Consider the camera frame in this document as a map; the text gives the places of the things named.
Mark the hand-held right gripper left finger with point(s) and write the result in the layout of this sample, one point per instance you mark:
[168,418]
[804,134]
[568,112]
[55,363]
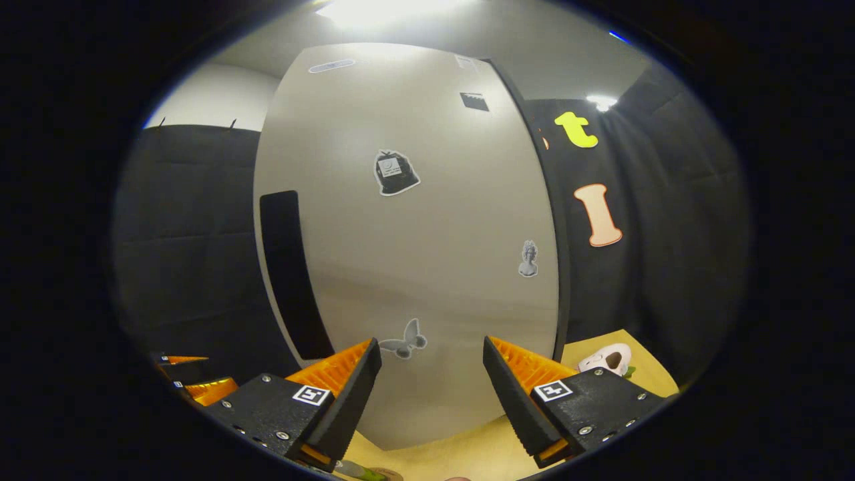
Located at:
[344,407]

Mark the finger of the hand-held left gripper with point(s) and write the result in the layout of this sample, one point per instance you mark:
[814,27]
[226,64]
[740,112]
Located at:
[210,391]
[180,359]

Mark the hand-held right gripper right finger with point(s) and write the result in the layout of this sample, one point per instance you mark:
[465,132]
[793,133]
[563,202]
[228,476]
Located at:
[518,401]

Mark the round brown coaster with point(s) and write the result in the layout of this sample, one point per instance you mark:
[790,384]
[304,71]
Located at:
[391,474]

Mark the grey cabinet door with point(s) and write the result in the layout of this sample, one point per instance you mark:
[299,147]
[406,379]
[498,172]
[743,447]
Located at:
[434,234]

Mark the dark grey cabinet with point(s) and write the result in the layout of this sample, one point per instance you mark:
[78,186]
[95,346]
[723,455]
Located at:
[564,300]

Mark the pink white plush toy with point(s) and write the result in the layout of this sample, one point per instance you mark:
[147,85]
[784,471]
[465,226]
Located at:
[604,359]

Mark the black backdrop cloth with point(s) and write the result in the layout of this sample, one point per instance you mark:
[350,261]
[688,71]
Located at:
[200,234]

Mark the large ceiling light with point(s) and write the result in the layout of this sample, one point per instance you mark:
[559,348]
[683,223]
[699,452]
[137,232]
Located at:
[387,10]

